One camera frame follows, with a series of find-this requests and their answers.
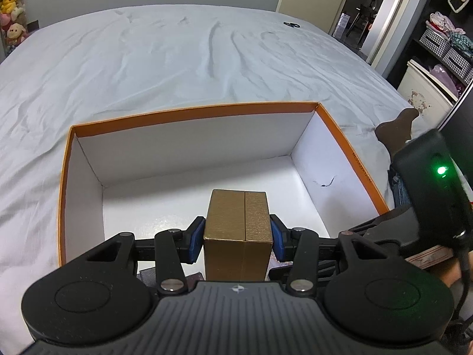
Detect dark chair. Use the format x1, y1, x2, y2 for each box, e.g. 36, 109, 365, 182
347, 3, 381, 38

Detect orange cardboard box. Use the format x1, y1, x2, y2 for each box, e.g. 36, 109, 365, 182
57, 101, 391, 267

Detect purple cloth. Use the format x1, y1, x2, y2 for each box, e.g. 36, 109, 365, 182
429, 64, 465, 95

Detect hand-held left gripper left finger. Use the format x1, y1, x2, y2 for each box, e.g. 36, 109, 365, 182
88, 217, 206, 297

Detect grey bed sheet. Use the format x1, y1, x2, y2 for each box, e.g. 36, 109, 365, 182
0, 4, 419, 304

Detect gold box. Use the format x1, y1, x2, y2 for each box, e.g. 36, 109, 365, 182
203, 188, 274, 283

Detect person's foot in brown sock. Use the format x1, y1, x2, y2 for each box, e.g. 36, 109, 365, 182
375, 107, 420, 156

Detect teal folded clothes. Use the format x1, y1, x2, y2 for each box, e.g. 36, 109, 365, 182
449, 31, 473, 60

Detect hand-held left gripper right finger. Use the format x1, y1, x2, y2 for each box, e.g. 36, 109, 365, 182
269, 214, 393, 293

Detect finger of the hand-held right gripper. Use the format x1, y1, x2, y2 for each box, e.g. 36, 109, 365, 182
339, 206, 420, 256

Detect white printed storage box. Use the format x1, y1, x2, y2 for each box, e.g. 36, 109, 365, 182
397, 58, 459, 119

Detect pile of plush toys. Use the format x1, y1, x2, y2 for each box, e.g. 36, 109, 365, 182
0, 0, 29, 46

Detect pink white folded clothes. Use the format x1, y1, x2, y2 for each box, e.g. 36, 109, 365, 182
426, 11, 466, 38

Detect silver door frame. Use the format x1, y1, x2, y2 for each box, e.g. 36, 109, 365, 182
364, 0, 417, 78

